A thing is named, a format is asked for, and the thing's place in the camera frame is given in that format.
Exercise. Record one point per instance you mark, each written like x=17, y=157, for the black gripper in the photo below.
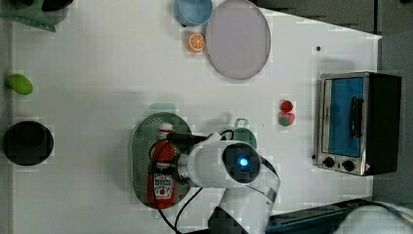
x=177, y=166

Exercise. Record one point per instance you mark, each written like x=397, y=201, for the red ketchup bottle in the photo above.
x=161, y=187

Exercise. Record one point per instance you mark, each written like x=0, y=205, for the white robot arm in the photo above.
x=250, y=182

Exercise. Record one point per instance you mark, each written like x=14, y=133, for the green oval strainer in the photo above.
x=143, y=141

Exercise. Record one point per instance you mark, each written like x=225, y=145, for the teal mug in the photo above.
x=240, y=132

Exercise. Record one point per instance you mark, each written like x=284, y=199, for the orange slice toy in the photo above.
x=196, y=42

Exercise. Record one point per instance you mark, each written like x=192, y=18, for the red strawberry toy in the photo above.
x=286, y=106

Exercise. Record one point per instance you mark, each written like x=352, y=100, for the grey round plate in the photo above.
x=238, y=39

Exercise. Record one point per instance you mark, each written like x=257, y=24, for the blue bowl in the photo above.
x=192, y=12

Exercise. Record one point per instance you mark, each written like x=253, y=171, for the small black cup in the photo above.
x=28, y=143

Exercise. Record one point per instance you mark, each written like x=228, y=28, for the green marker pen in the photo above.
x=20, y=84

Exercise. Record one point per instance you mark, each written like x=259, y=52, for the large black cup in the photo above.
x=54, y=10

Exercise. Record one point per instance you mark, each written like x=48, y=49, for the black toaster oven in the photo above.
x=359, y=123

